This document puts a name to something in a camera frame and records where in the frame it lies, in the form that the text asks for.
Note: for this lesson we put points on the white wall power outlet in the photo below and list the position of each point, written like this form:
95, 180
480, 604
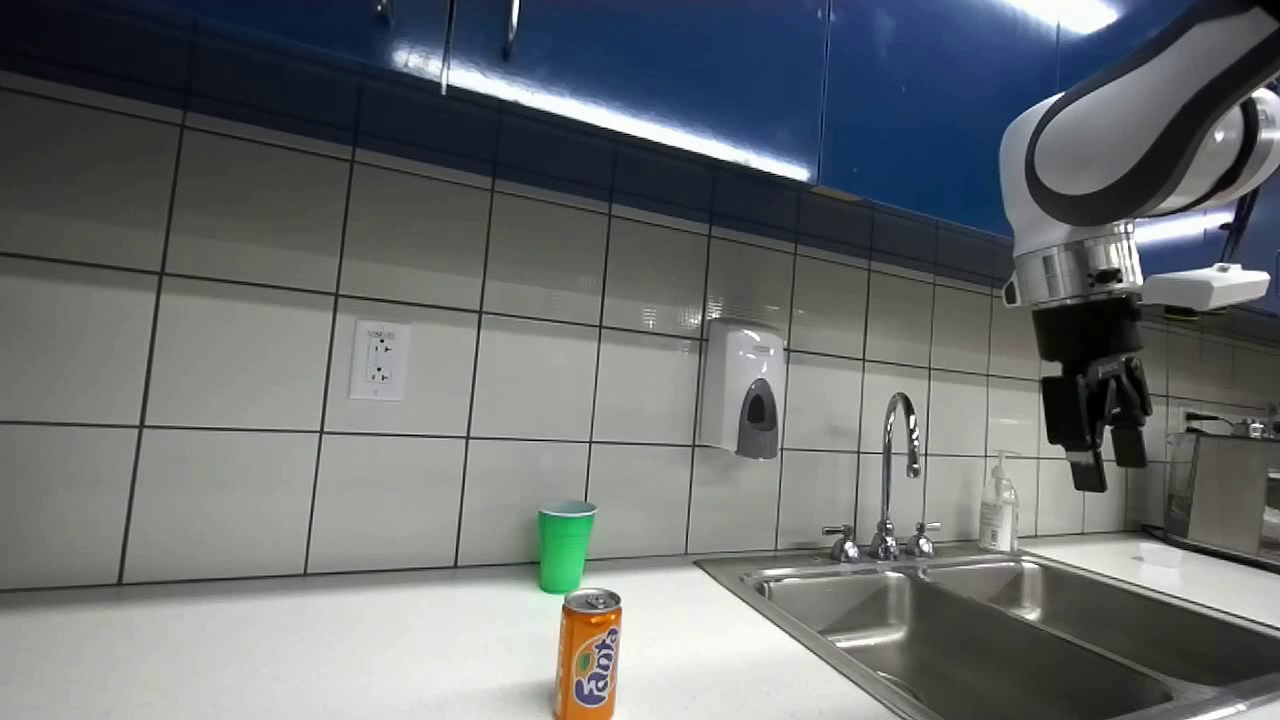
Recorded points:
376, 360

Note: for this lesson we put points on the steel appliance on counter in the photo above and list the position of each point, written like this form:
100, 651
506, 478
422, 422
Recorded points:
1222, 492

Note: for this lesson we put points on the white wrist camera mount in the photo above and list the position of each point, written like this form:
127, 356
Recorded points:
1208, 289

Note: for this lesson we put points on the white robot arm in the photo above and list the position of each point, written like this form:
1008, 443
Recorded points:
1185, 123

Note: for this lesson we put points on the clear soap pump bottle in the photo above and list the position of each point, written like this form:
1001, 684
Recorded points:
998, 514

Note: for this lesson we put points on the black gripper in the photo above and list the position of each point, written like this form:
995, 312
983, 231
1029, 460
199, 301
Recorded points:
1097, 384

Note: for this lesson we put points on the chrome gooseneck faucet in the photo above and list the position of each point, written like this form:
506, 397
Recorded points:
886, 542

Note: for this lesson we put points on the orange Fanta soda can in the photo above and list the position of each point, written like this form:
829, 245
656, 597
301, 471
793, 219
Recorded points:
591, 657

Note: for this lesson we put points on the stainless steel double sink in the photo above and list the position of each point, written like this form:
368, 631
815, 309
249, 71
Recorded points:
1014, 637

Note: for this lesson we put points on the white wall soap dispenser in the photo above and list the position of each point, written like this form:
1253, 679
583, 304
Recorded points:
741, 389

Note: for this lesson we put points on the green plastic cup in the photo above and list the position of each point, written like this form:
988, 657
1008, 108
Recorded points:
565, 539

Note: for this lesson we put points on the blue upper cabinets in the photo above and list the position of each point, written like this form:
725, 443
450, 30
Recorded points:
759, 106

